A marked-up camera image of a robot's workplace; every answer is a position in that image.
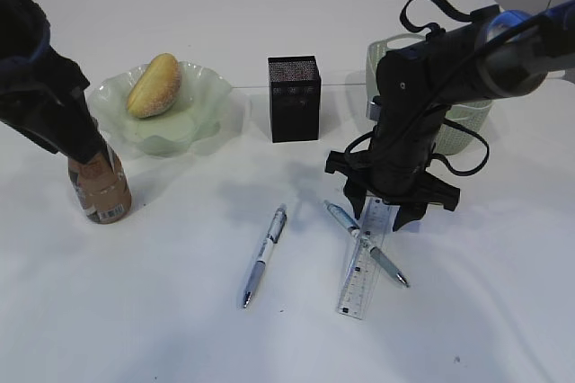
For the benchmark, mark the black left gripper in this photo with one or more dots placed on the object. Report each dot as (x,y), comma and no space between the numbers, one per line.
(43,99)

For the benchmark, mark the light blue pen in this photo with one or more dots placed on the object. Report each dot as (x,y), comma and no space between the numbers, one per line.
(350,224)

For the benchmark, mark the clear plastic ruler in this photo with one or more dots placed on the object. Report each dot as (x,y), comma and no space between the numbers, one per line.
(363,271)

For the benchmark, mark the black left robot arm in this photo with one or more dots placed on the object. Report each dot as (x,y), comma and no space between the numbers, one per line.
(25,27)

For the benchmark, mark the yellow sugared bread bun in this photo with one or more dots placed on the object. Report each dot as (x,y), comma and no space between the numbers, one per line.
(156,90)

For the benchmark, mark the green glass wavy plate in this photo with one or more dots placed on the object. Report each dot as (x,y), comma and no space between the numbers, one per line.
(195,115)

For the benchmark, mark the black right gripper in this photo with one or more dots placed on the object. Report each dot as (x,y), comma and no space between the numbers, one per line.
(391,162)

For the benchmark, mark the white grey-grip pen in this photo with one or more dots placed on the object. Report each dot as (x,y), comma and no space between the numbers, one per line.
(270,240)

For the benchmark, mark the brown coffee bottle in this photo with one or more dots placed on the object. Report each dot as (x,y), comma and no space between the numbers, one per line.
(101,186)

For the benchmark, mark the black mesh pen holder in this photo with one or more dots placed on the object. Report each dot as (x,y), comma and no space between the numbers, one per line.
(295,98)

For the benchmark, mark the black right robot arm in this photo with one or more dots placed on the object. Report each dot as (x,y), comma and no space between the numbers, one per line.
(493,55)

